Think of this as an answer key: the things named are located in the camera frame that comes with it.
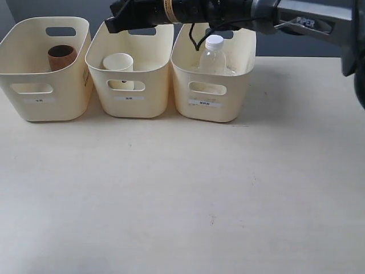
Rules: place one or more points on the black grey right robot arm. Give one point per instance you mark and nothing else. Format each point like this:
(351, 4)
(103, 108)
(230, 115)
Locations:
(331, 22)

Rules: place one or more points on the cream bin labelled paper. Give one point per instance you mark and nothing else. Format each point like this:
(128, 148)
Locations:
(151, 71)

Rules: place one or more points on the brown wooden cup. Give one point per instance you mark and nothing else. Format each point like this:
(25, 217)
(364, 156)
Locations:
(61, 56)

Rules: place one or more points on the cream bin labelled plastic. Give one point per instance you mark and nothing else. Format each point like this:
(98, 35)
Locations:
(215, 98)

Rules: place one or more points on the white paper cup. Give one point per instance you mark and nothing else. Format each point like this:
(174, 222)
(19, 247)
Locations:
(119, 62)

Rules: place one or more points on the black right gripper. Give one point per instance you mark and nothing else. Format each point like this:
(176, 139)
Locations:
(132, 15)

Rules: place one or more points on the cream bin labelled wood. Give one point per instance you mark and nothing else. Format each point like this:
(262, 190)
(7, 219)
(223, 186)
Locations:
(37, 93)

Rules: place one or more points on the clear plastic bottle white cap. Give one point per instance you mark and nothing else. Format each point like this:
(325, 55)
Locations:
(213, 58)

